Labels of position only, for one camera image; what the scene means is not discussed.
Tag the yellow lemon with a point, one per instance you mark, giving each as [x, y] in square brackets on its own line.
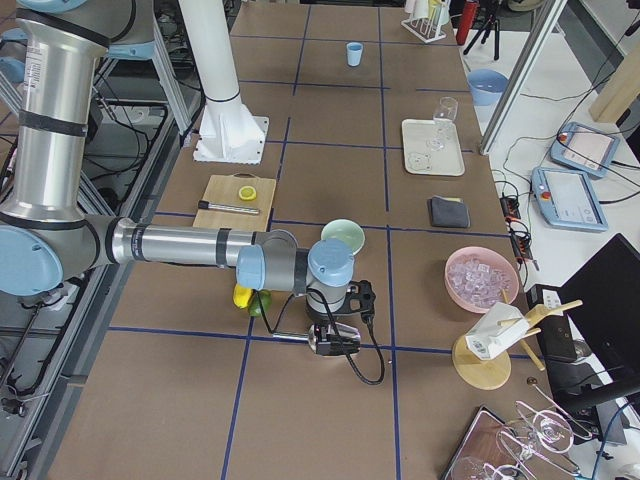
[242, 296]

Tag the black power strip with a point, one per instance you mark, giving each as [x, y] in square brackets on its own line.
[510, 206]

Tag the metal ice scoop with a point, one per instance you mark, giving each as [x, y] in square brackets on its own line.
[310, 338]

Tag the lemon slice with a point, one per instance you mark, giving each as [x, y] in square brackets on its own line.
[247, 193]

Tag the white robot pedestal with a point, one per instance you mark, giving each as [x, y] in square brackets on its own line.
[229, 133]

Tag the metal muddler rod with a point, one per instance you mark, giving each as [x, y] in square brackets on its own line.
[206, 205]

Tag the red bottle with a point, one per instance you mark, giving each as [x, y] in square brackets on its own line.
[466, 21]

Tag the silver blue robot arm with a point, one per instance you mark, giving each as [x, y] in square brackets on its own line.
[46, 238]

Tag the white cup rack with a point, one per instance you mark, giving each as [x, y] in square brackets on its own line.
[426, 19]

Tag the blue bucket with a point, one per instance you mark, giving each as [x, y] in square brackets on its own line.
[486, 86]

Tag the light blue cup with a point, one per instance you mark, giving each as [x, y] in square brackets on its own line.
[354, 51]

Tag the grey folded cloth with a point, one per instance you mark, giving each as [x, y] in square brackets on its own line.
[448, 213]

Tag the green lime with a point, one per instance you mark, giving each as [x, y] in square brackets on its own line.
[260, 303]

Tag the pink bowl of ice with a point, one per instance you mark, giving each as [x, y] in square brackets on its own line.
[476, 278]

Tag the wooden stand with round base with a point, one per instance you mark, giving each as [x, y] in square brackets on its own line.
[492, 374]

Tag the blue teach pendant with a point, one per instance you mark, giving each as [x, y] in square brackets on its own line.
[584, 148]
[566, 199]

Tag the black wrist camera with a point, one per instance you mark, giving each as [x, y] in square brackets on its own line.
[361, 298]

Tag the wooden cutting board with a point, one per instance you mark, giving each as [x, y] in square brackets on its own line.
[223, 189]

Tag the hanging wine glasses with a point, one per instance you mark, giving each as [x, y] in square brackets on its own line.
[533, 444]

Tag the cream bear tray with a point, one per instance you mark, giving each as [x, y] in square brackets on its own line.
[420, 160]

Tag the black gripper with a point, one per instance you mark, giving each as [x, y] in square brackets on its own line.
[320, 318]

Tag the white carton on stand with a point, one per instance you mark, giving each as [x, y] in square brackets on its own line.
[497, 330]

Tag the green bowl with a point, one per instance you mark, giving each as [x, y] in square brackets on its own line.
[347, 231]

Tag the clear wine glass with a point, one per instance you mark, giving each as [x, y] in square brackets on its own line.
[444, 116]

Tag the black tripod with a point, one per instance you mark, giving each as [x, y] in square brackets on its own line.
[491, 25]

